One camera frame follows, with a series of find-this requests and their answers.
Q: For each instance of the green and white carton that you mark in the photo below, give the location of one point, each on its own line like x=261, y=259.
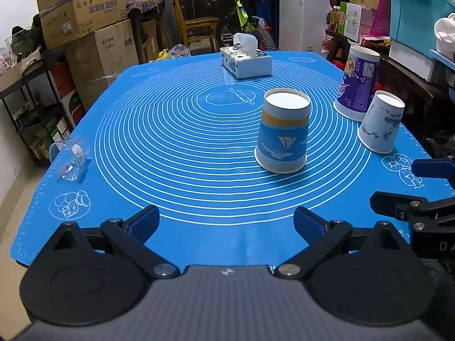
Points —
x=350, y=21

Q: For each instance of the dark green cap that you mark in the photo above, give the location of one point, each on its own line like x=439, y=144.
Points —
x=23, y=41

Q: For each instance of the white patterned tissue box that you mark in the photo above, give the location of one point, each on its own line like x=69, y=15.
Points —
x=248, y=65

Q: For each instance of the white storage box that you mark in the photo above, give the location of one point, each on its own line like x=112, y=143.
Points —
x=412, y=58

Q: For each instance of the clear glass mug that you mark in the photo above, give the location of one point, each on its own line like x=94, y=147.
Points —
x=73, y=160

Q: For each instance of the pink translucent bag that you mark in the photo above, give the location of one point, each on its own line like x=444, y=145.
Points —
x=382, y=17

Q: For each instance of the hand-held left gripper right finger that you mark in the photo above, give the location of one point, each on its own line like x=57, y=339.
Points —
x=306, y=224

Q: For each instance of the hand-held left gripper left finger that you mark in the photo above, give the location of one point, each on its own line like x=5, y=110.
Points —
x=146, y=221

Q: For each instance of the plain brown cardboard box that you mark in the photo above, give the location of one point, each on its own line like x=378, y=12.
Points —
x=106, y=57

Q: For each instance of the white chest freezer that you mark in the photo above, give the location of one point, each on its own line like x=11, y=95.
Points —
x=305, y=17

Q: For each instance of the blue sailboat paper cup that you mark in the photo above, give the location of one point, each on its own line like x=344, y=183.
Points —
x=282, y=138

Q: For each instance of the tall purple paper cup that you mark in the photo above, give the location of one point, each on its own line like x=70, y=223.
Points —
x=355, y=85

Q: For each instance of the white floral paper cup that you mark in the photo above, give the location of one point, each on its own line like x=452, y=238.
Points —
x=378, y=124

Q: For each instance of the yellow toy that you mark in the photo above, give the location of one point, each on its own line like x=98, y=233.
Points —
x=163, y=55

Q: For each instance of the crumpled clear plastic bag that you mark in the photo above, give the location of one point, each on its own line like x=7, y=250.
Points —
x=179, y=50

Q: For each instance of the black metal shelf rack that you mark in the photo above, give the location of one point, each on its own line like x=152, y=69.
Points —
x=32, y=78

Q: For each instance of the blue silicone baking mat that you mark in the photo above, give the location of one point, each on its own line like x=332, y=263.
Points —
x=177, y=184

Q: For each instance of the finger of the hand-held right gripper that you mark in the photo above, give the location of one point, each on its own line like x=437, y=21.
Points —
x=433, y=168
x=391, y=203

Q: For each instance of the teal plastic storage bin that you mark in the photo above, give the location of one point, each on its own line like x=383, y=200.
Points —
x=412, y=17

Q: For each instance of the black and green bicycle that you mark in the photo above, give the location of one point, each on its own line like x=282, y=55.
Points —
x=245, y=17

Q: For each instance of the large printed cardboard box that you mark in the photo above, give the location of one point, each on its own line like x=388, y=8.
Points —
x=80, y=16

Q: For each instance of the dark wooden side table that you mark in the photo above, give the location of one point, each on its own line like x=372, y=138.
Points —
x=408, y=88

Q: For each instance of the white plastic bag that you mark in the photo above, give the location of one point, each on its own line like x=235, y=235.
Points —
x=446, y=37

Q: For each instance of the wooden chair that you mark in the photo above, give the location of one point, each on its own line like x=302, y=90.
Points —
x=193, y=25

